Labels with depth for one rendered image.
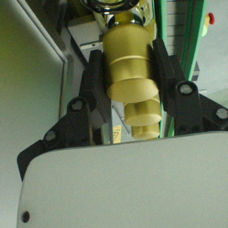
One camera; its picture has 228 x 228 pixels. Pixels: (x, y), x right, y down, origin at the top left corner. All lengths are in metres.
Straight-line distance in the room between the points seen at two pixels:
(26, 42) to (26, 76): 0.04
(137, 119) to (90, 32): 0.33
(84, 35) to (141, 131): 0.32
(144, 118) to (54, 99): 0.16
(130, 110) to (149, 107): 0.02
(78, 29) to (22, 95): 0.28
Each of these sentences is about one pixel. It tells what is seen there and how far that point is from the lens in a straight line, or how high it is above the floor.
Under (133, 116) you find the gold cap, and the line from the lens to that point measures 0.16.
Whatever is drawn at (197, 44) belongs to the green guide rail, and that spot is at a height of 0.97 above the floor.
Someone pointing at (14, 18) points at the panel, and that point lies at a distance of 0.24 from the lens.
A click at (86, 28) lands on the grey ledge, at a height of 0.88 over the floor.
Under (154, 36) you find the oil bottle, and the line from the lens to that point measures 0.19.
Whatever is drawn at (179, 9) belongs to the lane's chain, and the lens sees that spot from 0.45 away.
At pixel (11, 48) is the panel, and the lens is 0.22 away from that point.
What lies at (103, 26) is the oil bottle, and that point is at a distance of 0.17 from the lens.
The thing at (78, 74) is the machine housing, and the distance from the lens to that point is 0.50.
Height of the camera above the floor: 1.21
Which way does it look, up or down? 21 degrees down
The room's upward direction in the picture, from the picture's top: 177 degrees clockwise
